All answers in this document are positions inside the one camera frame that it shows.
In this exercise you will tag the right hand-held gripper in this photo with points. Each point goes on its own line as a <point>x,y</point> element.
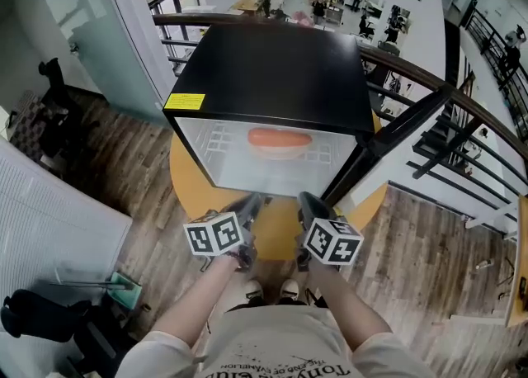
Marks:
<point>334,242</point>

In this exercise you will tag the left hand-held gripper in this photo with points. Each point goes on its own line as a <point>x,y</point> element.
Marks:
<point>214,236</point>

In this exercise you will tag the white plate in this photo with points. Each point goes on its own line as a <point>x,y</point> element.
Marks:
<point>276,153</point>

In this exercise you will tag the orange sausage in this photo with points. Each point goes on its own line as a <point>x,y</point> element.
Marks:
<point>278,138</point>

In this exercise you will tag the black mini fridge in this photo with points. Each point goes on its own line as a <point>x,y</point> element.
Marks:
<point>272,75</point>

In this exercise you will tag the person's right forearm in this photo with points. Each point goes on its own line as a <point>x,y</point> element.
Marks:
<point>346,306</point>

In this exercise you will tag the person's left forearm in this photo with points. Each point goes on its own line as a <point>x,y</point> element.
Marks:
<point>198,302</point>

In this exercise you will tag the round wooden table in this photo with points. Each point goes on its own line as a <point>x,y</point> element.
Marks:
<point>274,236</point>

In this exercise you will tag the person's left white shoe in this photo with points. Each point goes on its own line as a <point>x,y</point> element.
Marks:
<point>253,289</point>

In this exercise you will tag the person's white shoe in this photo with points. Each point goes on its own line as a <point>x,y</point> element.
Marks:
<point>253,289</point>
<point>289,289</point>

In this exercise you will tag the person's right white shoe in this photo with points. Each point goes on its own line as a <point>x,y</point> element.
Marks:
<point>289,289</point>

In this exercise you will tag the person's black shorts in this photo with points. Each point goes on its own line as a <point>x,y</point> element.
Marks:
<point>264,305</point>

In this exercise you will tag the person's printed beige shirt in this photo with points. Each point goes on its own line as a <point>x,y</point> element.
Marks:
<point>280,343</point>

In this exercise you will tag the green dustpan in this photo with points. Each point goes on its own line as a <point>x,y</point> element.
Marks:
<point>125,291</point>

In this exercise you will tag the wooden handrail with black bars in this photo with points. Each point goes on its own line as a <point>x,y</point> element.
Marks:
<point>412,69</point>

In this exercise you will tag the clear bottle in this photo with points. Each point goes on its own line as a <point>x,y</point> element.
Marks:
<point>484,264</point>

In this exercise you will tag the black chair with clothes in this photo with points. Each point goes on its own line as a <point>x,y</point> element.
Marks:
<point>62,108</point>

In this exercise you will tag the black phone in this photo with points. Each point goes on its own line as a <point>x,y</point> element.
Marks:
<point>521,287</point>

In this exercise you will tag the frosted glass door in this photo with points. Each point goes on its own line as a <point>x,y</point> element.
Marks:
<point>111,29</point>

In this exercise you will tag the black office chair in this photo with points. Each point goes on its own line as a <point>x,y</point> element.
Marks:
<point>37,314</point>

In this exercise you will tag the wooden desk with white frame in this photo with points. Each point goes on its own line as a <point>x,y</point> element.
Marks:
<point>517,269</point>

